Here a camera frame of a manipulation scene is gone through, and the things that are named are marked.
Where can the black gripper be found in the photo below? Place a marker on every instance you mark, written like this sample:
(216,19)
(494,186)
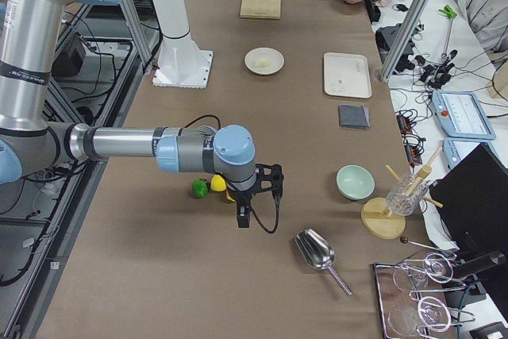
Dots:
(240,197)

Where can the pale white bun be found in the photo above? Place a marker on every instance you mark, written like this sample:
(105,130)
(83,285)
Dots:
(262,62)

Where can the cream round plate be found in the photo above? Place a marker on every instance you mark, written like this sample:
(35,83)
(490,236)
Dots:
(276,60)

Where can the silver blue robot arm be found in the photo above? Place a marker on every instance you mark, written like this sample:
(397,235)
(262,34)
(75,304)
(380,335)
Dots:
(29,143)

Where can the cream rabbit tray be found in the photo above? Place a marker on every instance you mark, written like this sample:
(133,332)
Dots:
(346,75)

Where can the yellow lemon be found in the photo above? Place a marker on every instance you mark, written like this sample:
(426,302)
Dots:
(217,183)
(229,197)

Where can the green lime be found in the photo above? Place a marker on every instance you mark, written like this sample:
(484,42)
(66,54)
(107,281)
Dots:
(199,188)

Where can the steel scoop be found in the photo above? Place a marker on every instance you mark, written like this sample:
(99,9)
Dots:
(319,254)

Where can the mint green bowl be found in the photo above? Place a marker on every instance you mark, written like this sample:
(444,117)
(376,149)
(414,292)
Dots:
(355,182)

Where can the wooden cup stand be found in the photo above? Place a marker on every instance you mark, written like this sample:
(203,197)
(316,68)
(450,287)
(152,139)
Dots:
(379,220)

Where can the grey folded cloth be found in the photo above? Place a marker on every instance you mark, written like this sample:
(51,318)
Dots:
(353,116)

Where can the clear glass cup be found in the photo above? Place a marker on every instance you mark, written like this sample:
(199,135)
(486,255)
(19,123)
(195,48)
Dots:
(405,196)

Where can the bamboo cutting board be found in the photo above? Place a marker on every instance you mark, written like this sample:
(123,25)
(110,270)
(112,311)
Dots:
(261,9)

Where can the blue teach pendant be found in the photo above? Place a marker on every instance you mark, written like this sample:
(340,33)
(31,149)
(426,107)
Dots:
(461,115)
(456,149)

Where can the black monitor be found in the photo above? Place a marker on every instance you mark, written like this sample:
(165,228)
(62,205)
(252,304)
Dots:
(474,198)

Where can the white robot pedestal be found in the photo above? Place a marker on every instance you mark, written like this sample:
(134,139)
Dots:
(180,63)

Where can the wire glass rack tray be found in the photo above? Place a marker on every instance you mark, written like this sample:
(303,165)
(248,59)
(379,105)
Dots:
(411,297)

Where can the aluminium frame post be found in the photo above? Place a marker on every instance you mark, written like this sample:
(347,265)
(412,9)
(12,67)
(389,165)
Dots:
(401,39)

